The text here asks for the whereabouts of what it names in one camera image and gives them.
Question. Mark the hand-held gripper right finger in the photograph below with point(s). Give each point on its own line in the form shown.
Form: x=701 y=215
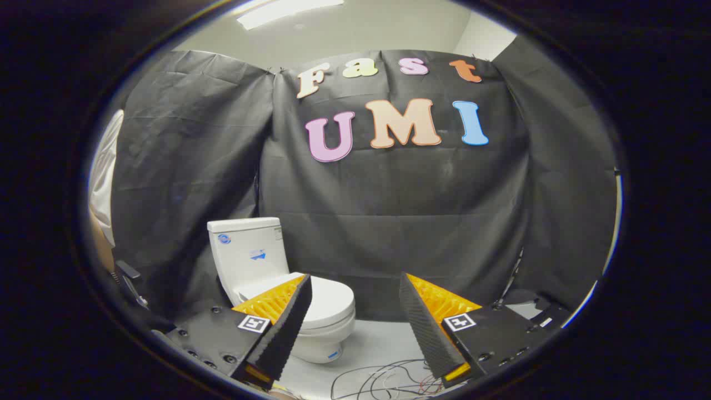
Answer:
x=425 y=328

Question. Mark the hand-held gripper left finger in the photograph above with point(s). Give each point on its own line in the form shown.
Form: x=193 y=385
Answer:
x=286 y=333

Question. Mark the white toilet lid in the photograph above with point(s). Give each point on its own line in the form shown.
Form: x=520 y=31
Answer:
x=330 y=303

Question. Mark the white toilet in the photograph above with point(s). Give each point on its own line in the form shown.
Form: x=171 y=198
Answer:
x=250 y=250

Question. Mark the thin dark stand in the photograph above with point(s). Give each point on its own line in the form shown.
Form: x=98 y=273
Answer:
x=510 y=278

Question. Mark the black box with white label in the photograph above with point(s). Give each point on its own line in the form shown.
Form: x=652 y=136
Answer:
x=550 y=315

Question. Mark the black backdrop cloth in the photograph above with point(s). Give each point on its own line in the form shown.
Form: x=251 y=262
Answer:
x=389 y=194

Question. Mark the black device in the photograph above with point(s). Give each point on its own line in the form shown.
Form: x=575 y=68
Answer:
x=128 y=270

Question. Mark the person's white shirt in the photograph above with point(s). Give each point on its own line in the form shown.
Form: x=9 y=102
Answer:
x=105 y=166

